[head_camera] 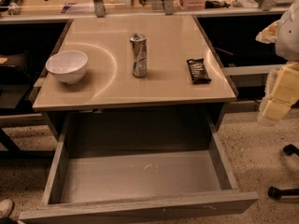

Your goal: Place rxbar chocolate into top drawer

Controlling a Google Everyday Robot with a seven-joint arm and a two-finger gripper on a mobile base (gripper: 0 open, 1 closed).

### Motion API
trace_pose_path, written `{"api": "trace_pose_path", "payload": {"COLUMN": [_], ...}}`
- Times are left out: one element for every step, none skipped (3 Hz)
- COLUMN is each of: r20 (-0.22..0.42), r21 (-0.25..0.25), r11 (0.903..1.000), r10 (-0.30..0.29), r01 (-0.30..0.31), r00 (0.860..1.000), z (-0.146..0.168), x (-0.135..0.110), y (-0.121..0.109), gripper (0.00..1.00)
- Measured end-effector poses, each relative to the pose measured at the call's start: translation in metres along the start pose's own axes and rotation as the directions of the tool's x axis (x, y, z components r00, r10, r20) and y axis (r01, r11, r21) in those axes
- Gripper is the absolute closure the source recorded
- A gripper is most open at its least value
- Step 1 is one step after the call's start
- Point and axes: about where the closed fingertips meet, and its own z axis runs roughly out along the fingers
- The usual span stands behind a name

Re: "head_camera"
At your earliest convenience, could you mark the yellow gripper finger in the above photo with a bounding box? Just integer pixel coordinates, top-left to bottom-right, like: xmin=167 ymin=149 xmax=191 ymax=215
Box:
xmin=257 ymin=99 xmax=291 ymax=126
xmin=271 ymin=63 xmax=299 ymax=106

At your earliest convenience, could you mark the black rxbar chocolate wrapper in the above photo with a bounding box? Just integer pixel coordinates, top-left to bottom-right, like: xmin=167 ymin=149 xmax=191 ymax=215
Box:
xmin=187 ymin=59 xmax=211 ymax=84

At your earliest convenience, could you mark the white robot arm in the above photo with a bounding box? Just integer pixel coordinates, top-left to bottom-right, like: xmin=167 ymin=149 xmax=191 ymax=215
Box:
xmin=256 ymin=0 xmax=299 ymax=126

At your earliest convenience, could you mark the open grey top drawer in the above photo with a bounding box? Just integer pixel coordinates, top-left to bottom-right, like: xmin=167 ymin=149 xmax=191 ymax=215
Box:
xmin=20 ymin=112 xmax=258 ymax=224

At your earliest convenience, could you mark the black chair base leg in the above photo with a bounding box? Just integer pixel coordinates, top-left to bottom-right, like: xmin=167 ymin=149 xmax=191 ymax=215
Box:
xmin=267 ymin=187 xmax=299 ymax=203

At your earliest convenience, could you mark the silver energy drink can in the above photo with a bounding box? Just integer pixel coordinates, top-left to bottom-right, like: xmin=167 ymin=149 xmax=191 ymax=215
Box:
xmin=130 ymin=34 xmax=148 ymax=77

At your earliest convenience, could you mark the white ceramic bowl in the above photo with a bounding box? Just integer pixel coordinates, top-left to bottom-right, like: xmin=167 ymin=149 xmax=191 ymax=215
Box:
xmin=46 ymin=50 xmax=88 ymax=84

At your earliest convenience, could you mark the white shoe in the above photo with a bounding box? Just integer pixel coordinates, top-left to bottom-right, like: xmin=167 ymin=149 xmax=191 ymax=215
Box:
xmin=0 ymin=199 xmax=14 ymax=217

